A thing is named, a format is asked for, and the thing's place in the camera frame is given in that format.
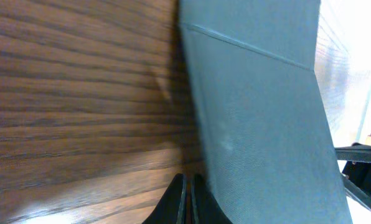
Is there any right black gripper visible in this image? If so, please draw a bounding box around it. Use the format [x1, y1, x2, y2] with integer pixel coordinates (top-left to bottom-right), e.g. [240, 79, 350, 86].
[335, 143, 371, 211]

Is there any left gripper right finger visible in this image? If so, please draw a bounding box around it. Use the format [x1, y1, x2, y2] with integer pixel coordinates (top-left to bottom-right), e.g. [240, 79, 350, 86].
[190, 174, 232, 224]

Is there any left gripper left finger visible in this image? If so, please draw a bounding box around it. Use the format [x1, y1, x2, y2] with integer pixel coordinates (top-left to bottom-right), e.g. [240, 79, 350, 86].
[143, 174, 187, 224]

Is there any dark green box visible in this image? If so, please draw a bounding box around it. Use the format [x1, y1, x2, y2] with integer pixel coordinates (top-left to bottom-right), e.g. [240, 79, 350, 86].
[179, 0, 352, 223]

